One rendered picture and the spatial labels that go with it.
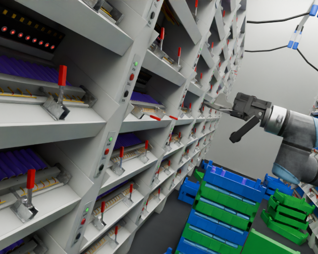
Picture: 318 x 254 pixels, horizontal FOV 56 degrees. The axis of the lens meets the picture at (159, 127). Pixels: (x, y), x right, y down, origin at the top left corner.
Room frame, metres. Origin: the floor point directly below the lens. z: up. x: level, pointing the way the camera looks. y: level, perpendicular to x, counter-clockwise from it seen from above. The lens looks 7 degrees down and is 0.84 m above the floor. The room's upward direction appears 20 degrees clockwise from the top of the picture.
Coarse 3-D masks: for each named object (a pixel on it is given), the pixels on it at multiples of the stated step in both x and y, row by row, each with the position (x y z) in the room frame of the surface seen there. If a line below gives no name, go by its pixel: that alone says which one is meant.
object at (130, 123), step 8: (152, 88) 1.40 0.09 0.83; (152, 96) 1.39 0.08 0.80; (160, 96) 1.38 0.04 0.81; (128, 104) 0.78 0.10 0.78; (160, 104) 1.36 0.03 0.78; (168, 104) 1.37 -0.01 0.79; (128, 112) 0.77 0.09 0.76; (144, 112) 1.07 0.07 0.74; (152, 112) 1.17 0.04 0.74; (168, 112) 1.37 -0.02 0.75; (176, 112) 1.36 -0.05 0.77; (128, 120) 0.82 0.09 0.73; (136, 120) 0.89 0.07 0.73; (144, 120) 0.96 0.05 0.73; (152, 120) 1.05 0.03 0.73; (168, 120) 1.30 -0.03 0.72; (120, 128) 0.80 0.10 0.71; (128, 128) 0.87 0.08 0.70; (136, 128) 0.94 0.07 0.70; (144, 128) 1.04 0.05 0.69; (152, 128) 1.15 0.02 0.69
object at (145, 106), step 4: (132, 100) 0.97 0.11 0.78; (132, 104) 0.94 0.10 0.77; (136, 104) 0.97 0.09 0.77; (140, 104) 1.01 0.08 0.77; (144, 104) 1.06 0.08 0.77; (148, 104) 1.11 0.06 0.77; (152, 104) 1.18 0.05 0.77; (156, 104) 1.25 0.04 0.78; (144, 108) 1.07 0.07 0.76; (148, 108) 1.13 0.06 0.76; (152, 108) 1.18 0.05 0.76; (160, 108) 1.28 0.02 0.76; (164, 108) 1.34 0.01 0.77; (164, 112) 1.31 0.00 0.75
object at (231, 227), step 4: (196, 212) 1.48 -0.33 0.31; (200, 212) 1.50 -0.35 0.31; (200, 216) 1.48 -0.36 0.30; (204, 216) 1.47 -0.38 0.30; (208, 216) 1.48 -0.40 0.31; (212, 220) 1.46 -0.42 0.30; (216, 220) 1.46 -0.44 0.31; (220, 220) 1.48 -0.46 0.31; (220, 224) 1.46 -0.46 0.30; (224, 224) 1.45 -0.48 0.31; (228, 224) 1.47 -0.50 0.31; (228, 228) 1.45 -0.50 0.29; (232, 228) 1.45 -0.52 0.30; (236, 228) 1.45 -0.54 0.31; (240, 232) 1.44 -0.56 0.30
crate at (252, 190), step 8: (208, 168) 1.48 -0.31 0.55; (216, 168) 1.66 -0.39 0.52; (208, 176) 1.47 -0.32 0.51; (216, 176) 1.47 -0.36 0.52; (224, 176) 1.65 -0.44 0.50; (232, 176) 1.64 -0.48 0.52; (240, 176) 1.64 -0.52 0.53; (216, 184) 1.46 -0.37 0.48; (224, 184) 1.46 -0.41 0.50; (232, 184) 1.45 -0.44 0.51; (240, 184) 1.45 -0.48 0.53; (248, 184) 1.63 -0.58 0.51; (256, 184) 1.61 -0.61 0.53; (240, 192) 1.44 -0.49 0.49; (248, 192) 1.44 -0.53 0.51; (256, 192) 1.43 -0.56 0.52; (264, 192) 1.43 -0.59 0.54; (256, 200) 1.43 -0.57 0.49
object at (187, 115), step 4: (184, 100) 2.07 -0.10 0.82; (184, 104) 2.07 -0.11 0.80; (188, 104) 2.06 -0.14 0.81; (184, 108) 1.91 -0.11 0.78; (188, 108) 2.04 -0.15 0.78; (192, 108) 2.05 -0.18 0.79; (180, 112) 1.46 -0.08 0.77; (184, 112) 1.87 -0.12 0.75; (188, 112) 1.88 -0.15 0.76; (192, 112) 2.05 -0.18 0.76; (196, 112) 2.04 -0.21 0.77; (180, 116) 1.61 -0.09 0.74; (184, 116) 1.76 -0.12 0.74; (188, 116) 1.86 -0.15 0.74; (192, 116) 2.05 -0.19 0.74; (176, 120) 1.48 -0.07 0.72; (180, 120) 1.59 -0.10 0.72; (184, 120) 1.71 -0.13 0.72; (188, 120) 1.86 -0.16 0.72; (192, 120) 2.03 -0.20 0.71; (176, 124) 1.57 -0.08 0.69; (180, 124) 1.69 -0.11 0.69
